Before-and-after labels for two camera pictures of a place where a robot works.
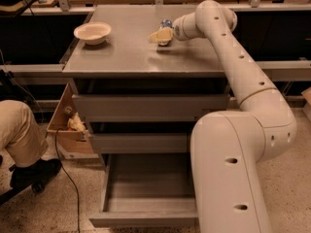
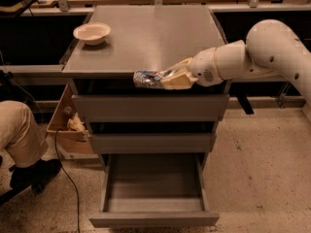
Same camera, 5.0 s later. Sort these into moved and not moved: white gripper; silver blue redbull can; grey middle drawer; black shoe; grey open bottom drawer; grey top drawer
Moved: white gripper; silver blue redbull can
Not moved: black shoe; grey middle drawer; grey top drawer; grey open bottom drawer
